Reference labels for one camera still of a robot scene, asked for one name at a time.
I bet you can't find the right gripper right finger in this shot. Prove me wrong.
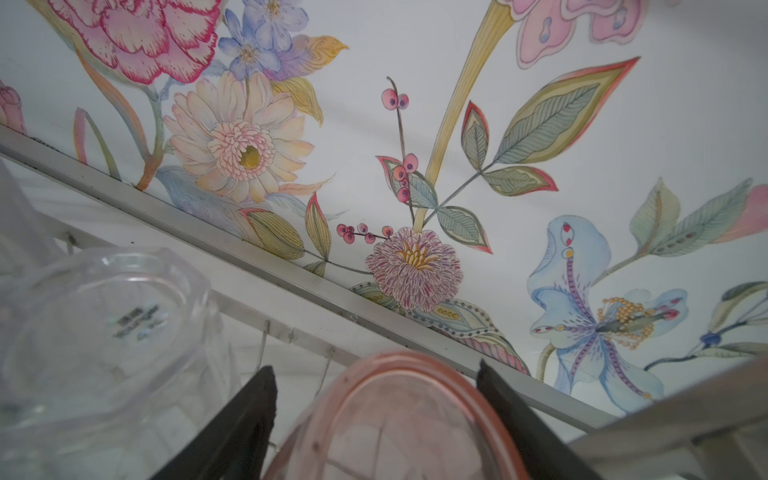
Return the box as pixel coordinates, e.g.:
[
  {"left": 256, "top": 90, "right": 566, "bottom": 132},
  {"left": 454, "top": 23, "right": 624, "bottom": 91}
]
[{"left": 476, "top": 361, "right": 600, "bottom": 480}]

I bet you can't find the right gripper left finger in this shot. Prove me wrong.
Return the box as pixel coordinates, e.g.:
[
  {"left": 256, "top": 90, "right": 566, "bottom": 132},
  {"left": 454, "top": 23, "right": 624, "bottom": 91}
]
[{"left": 153, "top": 366, "right": 278, "bottom": 480}]

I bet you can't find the pink tinted glass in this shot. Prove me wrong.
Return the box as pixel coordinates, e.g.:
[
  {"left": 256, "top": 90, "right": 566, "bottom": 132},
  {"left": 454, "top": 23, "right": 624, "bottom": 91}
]
[{"left": 263, "top": 350, "right": 529, "bottom": 479}]

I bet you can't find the chrome two-tier dish rack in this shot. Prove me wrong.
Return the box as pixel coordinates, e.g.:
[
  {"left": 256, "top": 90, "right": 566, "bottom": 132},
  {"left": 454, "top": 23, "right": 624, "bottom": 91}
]
[{"left": 0, "top": 203, "right": 768, "bottom": 480}]

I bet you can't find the clear glass middle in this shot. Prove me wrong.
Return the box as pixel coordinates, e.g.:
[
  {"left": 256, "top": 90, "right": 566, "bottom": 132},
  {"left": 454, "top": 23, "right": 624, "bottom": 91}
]
[{"left": 1, "top": 248, "right": 241, "bottom": 479}]

